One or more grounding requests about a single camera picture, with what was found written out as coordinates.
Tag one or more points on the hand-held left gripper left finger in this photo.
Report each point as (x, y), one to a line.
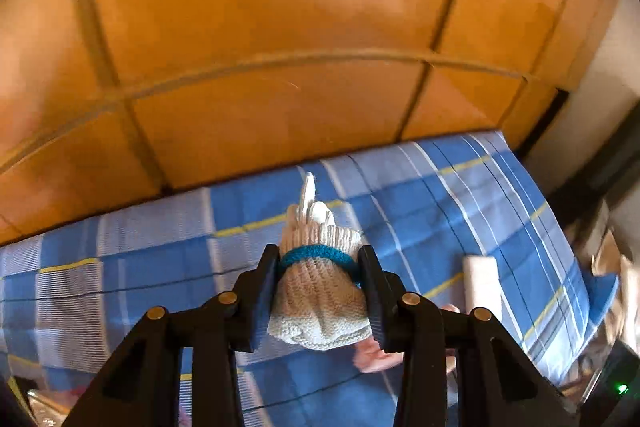
(264, 302)

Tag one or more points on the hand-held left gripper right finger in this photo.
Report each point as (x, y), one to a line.
(374, 302)

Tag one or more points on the white knit bundle teal band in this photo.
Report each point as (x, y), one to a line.
(320, 292)

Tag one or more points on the pink cloth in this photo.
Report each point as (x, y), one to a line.
(376, 359)

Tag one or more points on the white folded cloth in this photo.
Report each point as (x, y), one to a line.
(481, 282)

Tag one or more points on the blue plaid bed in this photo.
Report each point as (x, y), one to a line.
(150, 247)

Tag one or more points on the wooden wardrobe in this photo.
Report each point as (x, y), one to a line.
(280, 57)

